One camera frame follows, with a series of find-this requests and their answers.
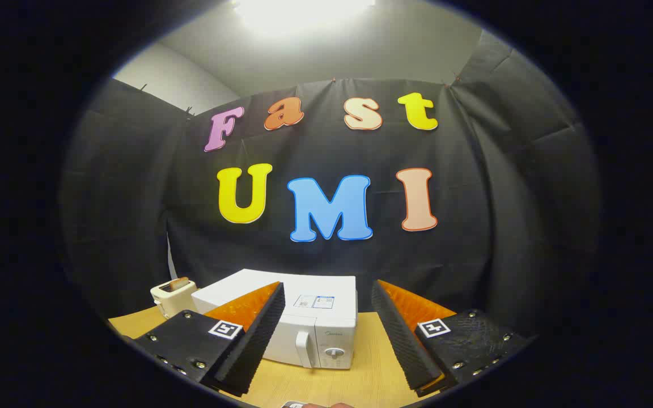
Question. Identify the cream toaster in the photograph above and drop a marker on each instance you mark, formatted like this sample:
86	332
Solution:
176	301

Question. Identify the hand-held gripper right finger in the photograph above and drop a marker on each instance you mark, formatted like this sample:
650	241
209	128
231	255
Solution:
406	345

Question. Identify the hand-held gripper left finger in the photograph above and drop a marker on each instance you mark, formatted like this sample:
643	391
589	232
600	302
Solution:
258	345

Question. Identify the toast slice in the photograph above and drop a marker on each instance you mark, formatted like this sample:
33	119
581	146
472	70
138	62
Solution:
178	284

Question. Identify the white microwave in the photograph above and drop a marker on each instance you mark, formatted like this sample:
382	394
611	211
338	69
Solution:
326	294

